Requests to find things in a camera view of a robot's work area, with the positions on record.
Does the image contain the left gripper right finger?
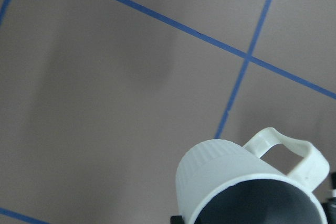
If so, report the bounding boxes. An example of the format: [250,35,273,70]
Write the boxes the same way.
[324,172,335,224]

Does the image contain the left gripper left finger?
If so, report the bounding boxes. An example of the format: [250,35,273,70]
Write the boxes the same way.
[170,215,184,224]

